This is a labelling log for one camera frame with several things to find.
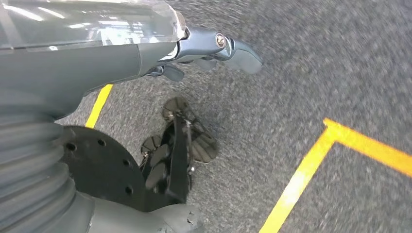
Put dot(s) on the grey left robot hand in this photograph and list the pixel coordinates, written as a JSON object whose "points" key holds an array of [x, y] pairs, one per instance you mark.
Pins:
{"points": [[64, 64]]}

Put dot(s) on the yellow floor tape square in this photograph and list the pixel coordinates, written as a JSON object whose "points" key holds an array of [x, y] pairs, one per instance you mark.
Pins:
{"points": [[302, 170]]}

